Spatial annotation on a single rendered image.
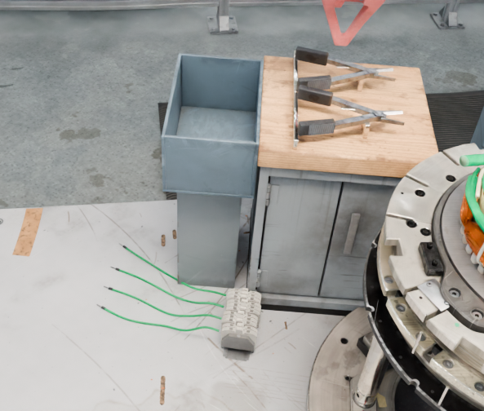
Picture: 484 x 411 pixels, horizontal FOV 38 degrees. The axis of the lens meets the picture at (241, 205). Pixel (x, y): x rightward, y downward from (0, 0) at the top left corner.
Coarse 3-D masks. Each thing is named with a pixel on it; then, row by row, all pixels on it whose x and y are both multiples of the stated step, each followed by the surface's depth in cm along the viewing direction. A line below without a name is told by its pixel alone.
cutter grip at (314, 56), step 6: (300, 48) 86; (306, 48) 86; (300, 54) 87; (306, 54) 86; (312, 54) 86; (318, 54) 86; (324, 54) 86; (300, 60) 87; (306, 60) 87; (312, 60) 87; (318, 60) 87; (324, 60) 86
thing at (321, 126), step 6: (312, 120) 76; (318, 120) 76; (324, 120) 76; (330, 120) 76; (300, 126) 76; (306, 126) 76; (312, 126) 76; (318, 126) 76; (324, 126) 76; (330, 126) 77; (300, 132) 76; (306, 132) 76; (312, 132) 77; (318, 132) 77; (324, 132) 77; (330, 132) 77
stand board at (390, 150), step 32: (288, 64) 89; (288, 96) 84; (352, 96) 85; (384, 96) 85; (416, 96) 86; (288, 128) 80; (352, 128) 81; (384, 128) 81; (416, 128) 81; (288, 160) 78; (320, 160) 77; (352, 160) 77; (384, 160) 77; (416, 160) 77
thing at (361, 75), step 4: (360, 72) 84; (364, 72) 84; (340, 76) 84; (344, 76) 84; (348, 76) 84; (352, 76) 84; (356, 76) 84; (360, 76) 84; (364, 76) 84; (368, 76) 84; (332, 80) 83; (336, 80) 83; (340, 80) 83; (344, 80) 83; (348, 80) 84; (352, 80) 84; (356, 80) 84; (332, 84) 83; (336, 84) 83
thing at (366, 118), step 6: (366, 114) 78; (372, 114) 79; (342, 120) 77; (348, 120) 78; (354, 120) 78; (360, 120) 78; (366, 120) 78; (372, 120) 78; (336, 126) 77; (342, 126) 77; (348, 126) 78
